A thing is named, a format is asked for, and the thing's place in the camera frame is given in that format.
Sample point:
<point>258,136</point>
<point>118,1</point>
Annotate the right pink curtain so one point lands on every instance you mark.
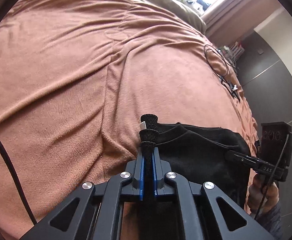
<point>229,20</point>

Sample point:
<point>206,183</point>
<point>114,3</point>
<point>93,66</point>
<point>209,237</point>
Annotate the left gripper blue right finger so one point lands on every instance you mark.
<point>158,177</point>

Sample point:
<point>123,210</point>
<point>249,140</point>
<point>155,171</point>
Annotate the person's right hand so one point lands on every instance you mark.
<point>262,197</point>

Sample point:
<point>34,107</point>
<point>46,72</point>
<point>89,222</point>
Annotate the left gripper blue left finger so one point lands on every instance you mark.
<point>138,181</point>

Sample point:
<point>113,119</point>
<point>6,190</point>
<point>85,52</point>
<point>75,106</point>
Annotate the black sleeveless shirt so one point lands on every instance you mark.
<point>199,154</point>

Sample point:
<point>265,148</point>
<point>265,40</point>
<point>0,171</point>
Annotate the white bedside table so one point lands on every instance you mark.
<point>233,52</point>

